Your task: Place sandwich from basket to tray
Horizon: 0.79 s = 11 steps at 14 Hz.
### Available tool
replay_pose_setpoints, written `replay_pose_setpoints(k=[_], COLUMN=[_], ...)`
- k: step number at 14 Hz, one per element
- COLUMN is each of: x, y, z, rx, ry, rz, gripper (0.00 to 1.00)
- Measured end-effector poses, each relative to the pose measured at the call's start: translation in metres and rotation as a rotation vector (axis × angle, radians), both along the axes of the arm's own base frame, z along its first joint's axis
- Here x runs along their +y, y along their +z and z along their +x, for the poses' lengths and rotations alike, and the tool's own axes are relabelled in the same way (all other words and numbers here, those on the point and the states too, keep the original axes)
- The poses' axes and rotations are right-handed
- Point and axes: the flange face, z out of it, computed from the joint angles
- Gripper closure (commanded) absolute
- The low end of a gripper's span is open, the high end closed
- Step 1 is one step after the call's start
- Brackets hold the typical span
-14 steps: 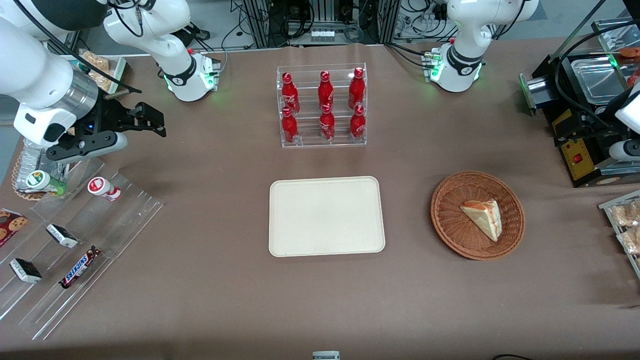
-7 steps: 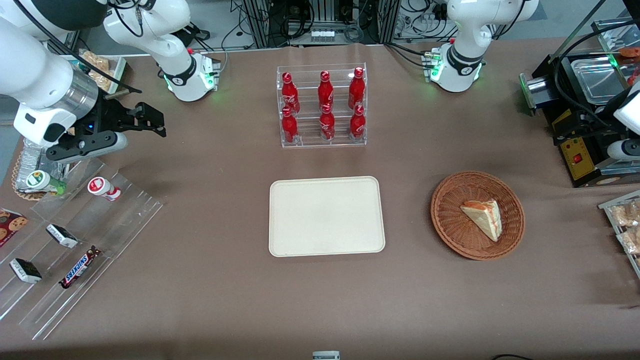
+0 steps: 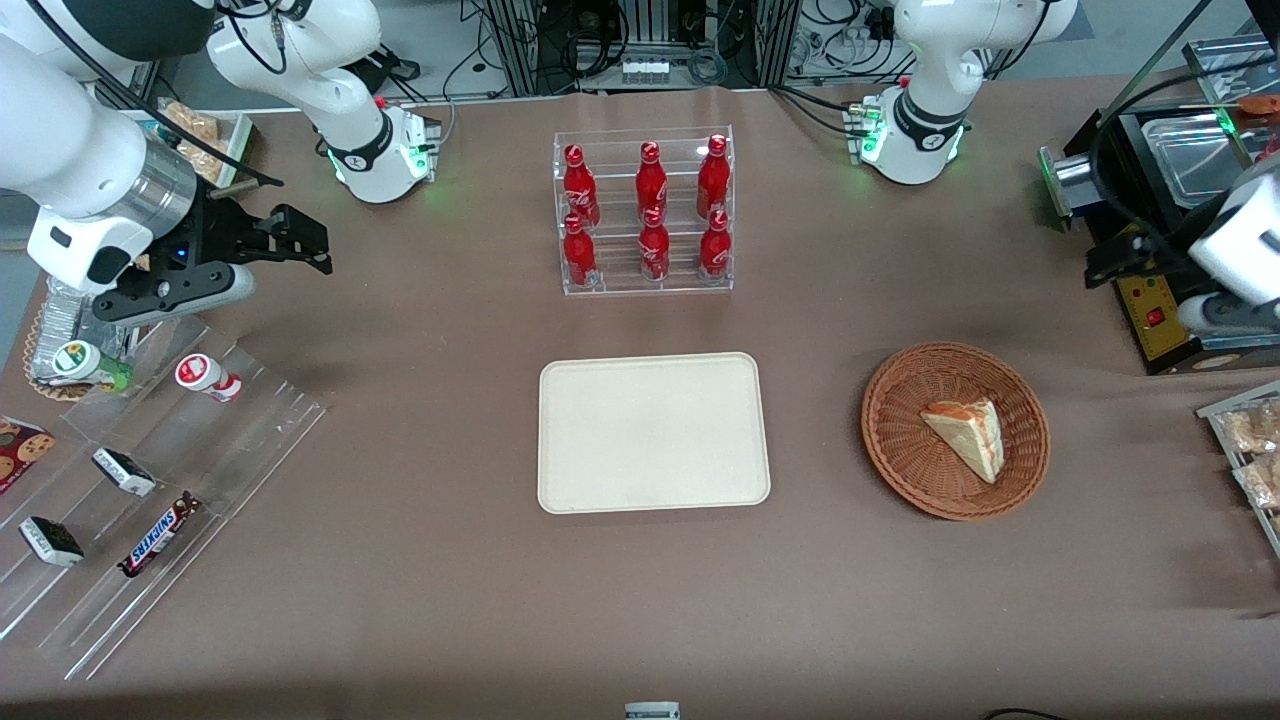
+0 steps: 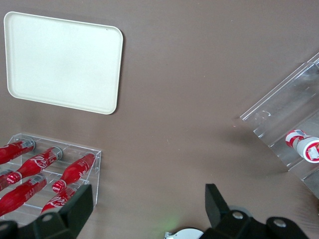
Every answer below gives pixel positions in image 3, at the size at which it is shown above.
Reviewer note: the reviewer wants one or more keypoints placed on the cream plastic tray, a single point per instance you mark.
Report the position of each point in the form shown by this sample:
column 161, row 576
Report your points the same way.
column 652, row 432

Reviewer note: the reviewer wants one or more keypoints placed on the white grey device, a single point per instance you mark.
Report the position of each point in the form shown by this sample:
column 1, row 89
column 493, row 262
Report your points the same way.
column 652, row 711

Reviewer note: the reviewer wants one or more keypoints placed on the clear acrylic stepped shelf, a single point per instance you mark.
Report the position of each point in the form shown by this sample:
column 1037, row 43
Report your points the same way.
column 230, row 450

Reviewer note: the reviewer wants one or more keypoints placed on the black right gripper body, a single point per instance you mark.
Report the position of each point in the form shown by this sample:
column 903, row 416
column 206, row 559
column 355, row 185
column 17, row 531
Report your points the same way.
column 222, row 230

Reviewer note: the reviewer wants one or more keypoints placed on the white power strip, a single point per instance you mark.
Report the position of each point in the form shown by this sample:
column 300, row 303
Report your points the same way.
column 645, row 71

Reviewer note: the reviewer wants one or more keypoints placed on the black white snack box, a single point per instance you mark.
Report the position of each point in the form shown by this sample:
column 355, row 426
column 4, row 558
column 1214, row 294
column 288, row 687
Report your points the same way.
column 124, row 471
column 52, row 541

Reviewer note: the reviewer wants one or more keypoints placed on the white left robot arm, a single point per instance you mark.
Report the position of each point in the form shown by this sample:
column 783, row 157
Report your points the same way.
column 925, row 110

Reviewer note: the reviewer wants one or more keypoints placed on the black fryer machine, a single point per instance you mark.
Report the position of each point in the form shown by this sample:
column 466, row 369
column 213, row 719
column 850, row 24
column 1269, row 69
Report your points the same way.
column 1155, row 330

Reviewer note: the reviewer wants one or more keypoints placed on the clear acrylic bottle rack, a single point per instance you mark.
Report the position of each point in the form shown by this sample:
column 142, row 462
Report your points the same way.
column 615, row 275

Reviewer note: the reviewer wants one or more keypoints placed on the steel fryer pan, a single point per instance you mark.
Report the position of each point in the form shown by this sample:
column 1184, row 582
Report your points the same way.
column 1195, row 158

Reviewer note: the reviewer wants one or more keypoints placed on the white tray of bread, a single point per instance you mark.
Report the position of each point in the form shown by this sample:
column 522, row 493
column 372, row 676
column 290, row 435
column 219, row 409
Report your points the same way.
column 215, row 140

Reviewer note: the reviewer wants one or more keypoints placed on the green capped yogurt bottle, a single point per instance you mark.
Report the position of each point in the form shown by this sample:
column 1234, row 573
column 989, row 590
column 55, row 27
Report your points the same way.
column 80, row 362

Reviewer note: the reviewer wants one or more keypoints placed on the clear bag of snacks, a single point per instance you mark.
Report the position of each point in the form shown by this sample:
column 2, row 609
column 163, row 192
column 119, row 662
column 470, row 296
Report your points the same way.
column 1255, row 430
column 1262, row 482

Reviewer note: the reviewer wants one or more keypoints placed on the brown wicker basket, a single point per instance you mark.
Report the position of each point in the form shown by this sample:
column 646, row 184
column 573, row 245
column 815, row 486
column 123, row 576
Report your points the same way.
column 900, row 440

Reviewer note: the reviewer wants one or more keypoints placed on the chocolate chip cookie pack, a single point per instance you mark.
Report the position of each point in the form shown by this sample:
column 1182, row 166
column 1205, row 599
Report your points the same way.
column 22, row 452

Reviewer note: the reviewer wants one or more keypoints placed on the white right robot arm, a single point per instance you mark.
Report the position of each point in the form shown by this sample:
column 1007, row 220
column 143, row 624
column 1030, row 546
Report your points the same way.
column 80, row 150

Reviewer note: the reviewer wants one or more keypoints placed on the clear plastic water bottle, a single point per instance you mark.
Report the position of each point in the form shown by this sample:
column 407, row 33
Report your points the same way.
column 70, row 318

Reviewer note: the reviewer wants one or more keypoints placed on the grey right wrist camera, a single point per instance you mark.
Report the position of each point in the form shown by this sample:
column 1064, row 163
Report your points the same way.
column 190, row 288

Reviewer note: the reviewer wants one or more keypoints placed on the aluminium equipment frame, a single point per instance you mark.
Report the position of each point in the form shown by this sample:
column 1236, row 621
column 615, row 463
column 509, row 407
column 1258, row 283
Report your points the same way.
column 590, row 45

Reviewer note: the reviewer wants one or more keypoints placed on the red cola bottle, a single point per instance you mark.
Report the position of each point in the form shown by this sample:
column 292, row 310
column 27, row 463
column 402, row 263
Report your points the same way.
column 713, row 180
column 651, row 182
column 580, row 188
column 715, row 248
column 579, row 255
column 654, row 250

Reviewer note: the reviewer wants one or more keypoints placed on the grey metal rod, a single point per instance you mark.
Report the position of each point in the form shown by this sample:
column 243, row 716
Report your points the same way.
column 1150, row 62

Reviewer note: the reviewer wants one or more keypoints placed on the grey tray of snack packs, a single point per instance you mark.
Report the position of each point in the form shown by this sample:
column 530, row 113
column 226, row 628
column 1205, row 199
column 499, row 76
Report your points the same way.
column 1225, row 415

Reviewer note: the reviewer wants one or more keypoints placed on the small flat wicker basket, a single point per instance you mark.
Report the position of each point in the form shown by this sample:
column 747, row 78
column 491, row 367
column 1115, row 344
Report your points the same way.
column 35, row 375

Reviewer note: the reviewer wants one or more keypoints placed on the snickers chocolate bar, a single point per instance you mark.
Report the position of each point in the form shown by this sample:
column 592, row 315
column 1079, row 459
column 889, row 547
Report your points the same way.
column 158, row 535

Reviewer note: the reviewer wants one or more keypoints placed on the red capped yogurt bottle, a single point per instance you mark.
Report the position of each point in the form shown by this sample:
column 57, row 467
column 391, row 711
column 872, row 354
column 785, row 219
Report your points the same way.
column 203, row 375

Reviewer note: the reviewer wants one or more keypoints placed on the triangular sandwich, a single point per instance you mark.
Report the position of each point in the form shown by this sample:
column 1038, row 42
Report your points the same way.
column 968, row 435

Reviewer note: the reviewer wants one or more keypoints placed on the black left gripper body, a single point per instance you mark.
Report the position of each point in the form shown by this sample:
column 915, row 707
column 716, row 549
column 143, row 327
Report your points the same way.
column 1142, row 247

